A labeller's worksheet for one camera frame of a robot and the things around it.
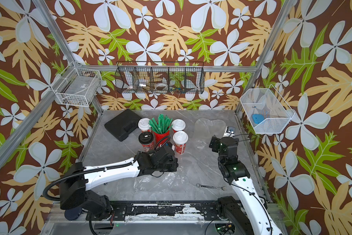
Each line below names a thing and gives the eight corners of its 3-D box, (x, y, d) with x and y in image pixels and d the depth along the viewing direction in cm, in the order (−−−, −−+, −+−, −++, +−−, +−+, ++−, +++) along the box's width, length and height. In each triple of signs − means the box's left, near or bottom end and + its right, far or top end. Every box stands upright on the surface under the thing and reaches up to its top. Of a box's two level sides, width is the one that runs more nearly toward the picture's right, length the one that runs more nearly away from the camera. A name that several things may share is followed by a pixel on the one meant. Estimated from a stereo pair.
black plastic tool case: (105, 128, 110) (102, 124, 106) (128, 112, 122) (126, 107, 117) (121, 142, 103) (119, 137, 98) (144, 123, 114) (143, 118, 110)
